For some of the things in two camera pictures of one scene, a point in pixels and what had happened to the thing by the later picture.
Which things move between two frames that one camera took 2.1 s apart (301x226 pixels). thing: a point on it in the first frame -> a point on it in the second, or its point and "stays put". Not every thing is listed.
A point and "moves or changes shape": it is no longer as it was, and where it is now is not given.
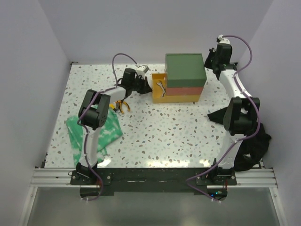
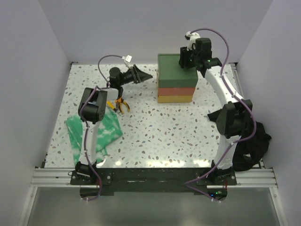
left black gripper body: [139, 84] -> [127, 78]
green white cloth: [109, 132] stays put
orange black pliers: [119, 103] stays put
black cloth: [252, 150] stays put
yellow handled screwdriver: [111, 105] stays put
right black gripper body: [210, 60] -> [188, 58]
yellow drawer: [157, 92] moves or changes shape
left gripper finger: [147, 89] -> [142, 76]
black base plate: [152, 181] stays put
